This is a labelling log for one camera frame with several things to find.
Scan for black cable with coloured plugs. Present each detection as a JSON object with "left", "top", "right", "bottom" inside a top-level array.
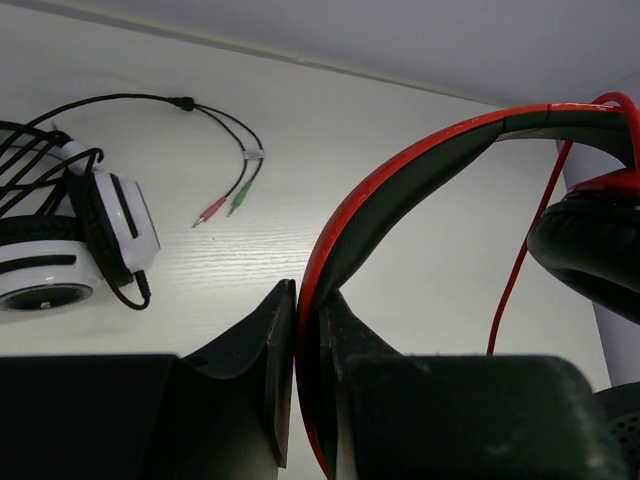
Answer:
[{"left": 22, "top": 92, "right": 265, "bottom": 230}]

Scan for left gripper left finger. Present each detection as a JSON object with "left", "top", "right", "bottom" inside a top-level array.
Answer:
[{"left": 1, "top": 280, "right": 296, "bottom": 479}]

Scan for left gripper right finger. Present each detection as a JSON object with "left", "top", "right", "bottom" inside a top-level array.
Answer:
[{"left": 319, "top": 294, "right": 628, "bottom": 479}]

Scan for white black striped headphones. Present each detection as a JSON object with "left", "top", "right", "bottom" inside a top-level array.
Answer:
[{"left": 1, "top": 122, "right": 161, "bottom": 312}]

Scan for red black headphones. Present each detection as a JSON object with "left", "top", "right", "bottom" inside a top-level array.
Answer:
[{"left": 296, "top": 92, "right": 639, "bottom": 474}]

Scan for red headphone cable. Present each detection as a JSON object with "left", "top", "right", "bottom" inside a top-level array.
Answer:
[{"left": 485, "top": 91, "right": 640, "bottom": 356}]

